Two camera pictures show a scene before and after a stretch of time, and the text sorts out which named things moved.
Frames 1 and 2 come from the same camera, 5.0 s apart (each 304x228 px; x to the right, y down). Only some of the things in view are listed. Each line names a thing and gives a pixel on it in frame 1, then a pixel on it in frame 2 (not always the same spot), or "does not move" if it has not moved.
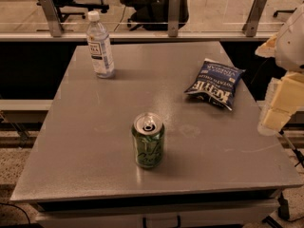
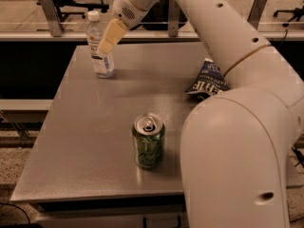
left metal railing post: (50, 12) does not move
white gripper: (292, 47) to (126, 10)
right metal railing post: (251, 27) does not move
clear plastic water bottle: (99, 42) does not move
